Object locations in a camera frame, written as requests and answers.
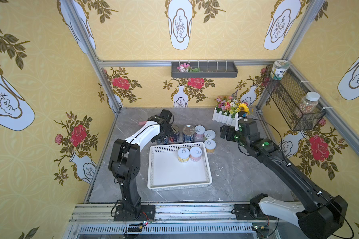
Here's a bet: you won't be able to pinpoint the blue tin can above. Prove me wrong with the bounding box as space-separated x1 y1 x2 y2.
156 136 170 145
182 125 195 143

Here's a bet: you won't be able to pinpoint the yellow small can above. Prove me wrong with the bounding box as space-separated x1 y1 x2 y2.
178 147 190 163
204 139 216 153

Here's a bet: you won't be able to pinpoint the pink small can front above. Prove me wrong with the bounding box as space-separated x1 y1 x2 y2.
189 146 202 162

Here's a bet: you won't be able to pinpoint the pink small can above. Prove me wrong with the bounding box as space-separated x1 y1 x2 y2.
195 125 206 140
189 146 202 162

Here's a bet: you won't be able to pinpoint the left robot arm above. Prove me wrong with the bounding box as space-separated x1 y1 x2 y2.
108 110 174 222

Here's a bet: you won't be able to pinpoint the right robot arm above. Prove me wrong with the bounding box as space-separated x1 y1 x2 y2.
220 118 348 239

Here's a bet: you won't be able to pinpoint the white plastic basket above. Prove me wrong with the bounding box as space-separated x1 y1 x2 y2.
147 142 212 191

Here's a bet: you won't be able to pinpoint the dark tomato tin can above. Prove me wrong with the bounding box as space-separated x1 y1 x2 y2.
170 125 180 143

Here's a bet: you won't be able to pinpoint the flower box white fence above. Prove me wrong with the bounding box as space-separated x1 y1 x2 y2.
212 96 250 126

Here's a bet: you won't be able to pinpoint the white small can middle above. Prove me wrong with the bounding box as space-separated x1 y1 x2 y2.
204 129 216 141

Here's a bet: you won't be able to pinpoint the pink small can back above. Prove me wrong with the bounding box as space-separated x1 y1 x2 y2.
195 125 206 140

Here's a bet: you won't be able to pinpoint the yellow small can front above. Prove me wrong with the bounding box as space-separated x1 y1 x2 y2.
204 139 216 153

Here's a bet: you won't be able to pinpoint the small pink shelf flowers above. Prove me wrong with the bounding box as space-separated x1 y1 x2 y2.
177 63 201 73

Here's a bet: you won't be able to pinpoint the clear jar white lid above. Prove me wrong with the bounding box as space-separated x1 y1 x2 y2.
294 92 320 117

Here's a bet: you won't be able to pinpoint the jar with patterned label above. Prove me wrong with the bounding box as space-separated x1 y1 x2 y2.
270 60 290 80

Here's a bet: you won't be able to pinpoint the grey wall shelf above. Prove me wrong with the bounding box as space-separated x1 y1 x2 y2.
171 60 238 78

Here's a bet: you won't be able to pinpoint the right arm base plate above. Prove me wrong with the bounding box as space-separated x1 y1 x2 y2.
231 204 277 220

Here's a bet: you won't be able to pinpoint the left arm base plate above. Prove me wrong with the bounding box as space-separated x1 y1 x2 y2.
113 204 156 222

